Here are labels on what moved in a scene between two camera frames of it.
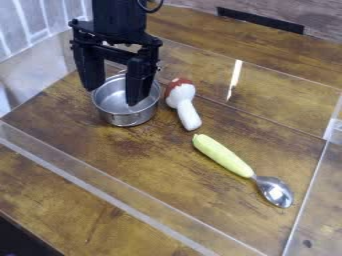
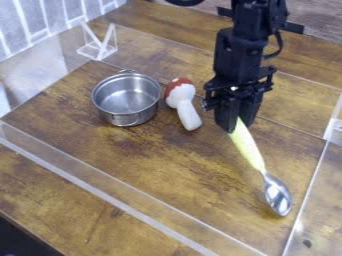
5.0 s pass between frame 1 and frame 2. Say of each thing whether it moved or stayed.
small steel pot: stayed
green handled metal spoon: moved
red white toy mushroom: stayed
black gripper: moved
